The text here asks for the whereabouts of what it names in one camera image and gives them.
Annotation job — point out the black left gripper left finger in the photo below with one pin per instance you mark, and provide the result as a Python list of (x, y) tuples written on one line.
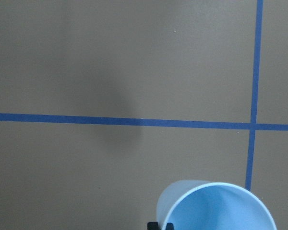
[(152, 226)]

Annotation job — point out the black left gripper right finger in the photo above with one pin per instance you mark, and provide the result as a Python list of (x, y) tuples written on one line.
[(169, 226)]

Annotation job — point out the light blue cup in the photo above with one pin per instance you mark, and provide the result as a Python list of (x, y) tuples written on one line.
[(204, 205)]

